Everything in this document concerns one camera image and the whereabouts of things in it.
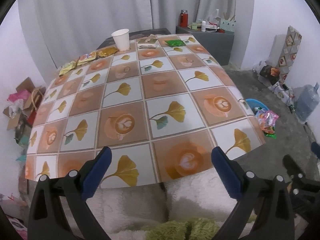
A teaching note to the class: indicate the green snack bag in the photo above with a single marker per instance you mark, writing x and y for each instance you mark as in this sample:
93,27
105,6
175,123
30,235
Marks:
270,132

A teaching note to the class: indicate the yellow green sachet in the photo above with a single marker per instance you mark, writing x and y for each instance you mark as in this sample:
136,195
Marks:
67,67

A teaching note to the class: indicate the cardboard box pile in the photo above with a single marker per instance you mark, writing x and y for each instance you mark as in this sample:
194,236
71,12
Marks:
25,95

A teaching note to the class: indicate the large water jug on floor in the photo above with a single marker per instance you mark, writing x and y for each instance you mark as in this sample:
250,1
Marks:
307,101

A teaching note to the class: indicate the grey cabinet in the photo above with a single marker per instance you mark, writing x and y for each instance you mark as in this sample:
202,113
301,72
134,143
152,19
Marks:
218,44

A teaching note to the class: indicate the red thermos bottle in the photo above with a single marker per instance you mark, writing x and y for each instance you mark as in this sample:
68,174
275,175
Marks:
183,19

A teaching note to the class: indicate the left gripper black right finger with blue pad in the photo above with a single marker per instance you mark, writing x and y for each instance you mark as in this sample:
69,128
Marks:
263,209

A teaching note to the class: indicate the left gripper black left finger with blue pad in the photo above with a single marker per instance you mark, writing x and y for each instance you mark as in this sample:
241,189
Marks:
47,219

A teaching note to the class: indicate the gold snack sachet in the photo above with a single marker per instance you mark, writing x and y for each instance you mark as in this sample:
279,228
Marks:
107,51

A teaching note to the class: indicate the mint green storage box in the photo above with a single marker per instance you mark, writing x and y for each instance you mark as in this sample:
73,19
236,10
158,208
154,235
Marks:
227,25

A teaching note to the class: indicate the small green sachet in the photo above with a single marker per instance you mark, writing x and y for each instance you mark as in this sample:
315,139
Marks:
175,43

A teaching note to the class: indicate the pink snack bag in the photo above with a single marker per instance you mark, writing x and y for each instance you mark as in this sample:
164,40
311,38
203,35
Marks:
267,118

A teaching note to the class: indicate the grey curtain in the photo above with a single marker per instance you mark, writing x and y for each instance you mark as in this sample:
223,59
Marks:
58,31

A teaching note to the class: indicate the blue plastic trash basin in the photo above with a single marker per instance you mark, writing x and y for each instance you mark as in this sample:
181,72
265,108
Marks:
253,103

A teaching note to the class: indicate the rolled patterned mat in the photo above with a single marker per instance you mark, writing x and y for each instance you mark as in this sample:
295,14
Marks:
288,52

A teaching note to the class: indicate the tissue pack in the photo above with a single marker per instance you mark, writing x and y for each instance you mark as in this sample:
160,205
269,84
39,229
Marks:
147,43

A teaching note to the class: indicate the white paper cup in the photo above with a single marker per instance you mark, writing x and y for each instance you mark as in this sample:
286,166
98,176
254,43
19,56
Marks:
121,39

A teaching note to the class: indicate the red gift bag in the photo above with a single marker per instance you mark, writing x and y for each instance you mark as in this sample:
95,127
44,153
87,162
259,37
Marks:
31,113

